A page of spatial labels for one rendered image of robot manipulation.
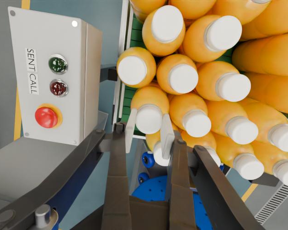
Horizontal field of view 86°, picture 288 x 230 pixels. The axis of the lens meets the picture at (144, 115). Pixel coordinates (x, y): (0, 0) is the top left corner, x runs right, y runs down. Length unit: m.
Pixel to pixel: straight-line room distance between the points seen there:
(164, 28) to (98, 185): 1.86
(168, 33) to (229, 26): 0.08
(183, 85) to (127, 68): 0.08
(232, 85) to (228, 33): 0.07
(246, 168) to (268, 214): 2.20
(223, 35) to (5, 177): 0.81
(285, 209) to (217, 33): 2.43
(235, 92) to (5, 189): 0.76
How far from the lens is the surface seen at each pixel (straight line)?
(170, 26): 0.22
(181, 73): 0.22
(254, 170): 0.33
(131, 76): 0.22
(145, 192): 0.43
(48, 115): 0.28
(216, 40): 0.24
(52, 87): 0.27
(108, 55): 1.38
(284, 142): 0.32
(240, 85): 0.25
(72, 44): 0.26
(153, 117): 0.21
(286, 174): 0.36
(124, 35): 0.36
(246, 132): 0.28
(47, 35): 0.28
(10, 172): 0.83
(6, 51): 1.81
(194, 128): 0.25
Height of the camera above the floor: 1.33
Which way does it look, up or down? 70 degrees down
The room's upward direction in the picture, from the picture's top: 172 degrees counter-clockwise
